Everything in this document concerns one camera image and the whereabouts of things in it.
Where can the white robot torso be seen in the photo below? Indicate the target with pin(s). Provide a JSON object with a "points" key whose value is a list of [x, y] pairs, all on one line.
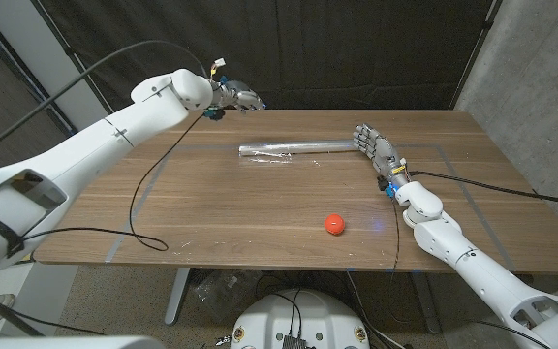
{"points": [[318, 315]]}

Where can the silver foil roll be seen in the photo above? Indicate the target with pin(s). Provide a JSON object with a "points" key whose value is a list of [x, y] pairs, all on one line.
{"points": [[298, 147]]}

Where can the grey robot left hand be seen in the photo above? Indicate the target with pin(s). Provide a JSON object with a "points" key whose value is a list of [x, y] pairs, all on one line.
{"points": [[238, 99]]}

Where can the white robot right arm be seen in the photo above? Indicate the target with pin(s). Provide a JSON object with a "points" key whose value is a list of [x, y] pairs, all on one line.
{"points": [[482, 271]]}

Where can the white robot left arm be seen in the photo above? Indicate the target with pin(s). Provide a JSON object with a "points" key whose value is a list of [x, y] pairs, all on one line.
{"points": [[66, 160]]}

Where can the clear plastic bag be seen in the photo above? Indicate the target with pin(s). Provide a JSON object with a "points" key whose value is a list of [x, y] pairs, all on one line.
{"points": [[226, 291]]}

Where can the grey table leg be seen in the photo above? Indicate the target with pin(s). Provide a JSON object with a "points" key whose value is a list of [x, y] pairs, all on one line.
{"points": [[426, 305], [177, 295]]}

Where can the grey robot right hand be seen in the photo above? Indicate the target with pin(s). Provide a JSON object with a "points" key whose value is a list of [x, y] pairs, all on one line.
{"points": [[383, 155]]}

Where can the orange ball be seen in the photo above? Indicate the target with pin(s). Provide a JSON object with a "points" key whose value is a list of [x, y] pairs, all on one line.
{"points": [[334, 224]]}

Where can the black backdrop curtain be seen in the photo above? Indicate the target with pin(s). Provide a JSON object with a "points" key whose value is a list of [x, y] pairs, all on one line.
{"points": [[332, 48]]}

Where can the black backdrop stand pole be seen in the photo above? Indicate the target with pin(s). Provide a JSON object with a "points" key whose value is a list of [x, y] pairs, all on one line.
{"points": [[478, 48], [68, 49]]}

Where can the black finned torso module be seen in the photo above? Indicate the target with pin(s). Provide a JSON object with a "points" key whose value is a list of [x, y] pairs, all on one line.
{"points": [[294, 343]]}

